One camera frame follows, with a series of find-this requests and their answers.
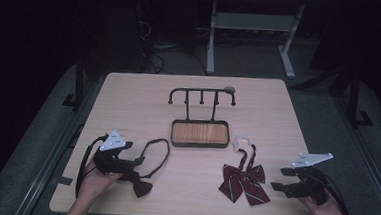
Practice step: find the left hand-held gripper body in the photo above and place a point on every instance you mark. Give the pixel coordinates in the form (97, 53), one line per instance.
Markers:
(113, 142)

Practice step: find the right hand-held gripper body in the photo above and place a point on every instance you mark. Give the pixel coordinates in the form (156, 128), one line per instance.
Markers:
(309, 176)

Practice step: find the red striped bow tie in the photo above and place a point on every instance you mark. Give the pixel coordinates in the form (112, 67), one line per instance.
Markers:
(244, 181)

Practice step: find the black hook rack wooden tray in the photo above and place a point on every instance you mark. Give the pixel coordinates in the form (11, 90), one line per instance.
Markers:
(199, 133)

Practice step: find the person's right hand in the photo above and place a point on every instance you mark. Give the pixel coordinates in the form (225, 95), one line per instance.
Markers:
(325, 212)

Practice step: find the person's left hand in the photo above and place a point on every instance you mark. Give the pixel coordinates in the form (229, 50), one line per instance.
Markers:
(97, 185)

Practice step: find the dark tape strip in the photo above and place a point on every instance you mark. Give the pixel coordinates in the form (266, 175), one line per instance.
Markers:
(64, 181)

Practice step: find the black metal stand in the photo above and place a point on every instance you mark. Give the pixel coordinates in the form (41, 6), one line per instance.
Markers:
(79, 80)
(354, 97)

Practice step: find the grey round disc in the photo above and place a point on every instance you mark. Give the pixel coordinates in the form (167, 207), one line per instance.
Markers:
(229, 89)

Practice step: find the white metal desk frame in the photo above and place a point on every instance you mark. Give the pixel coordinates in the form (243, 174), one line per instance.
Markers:
(250, 21)

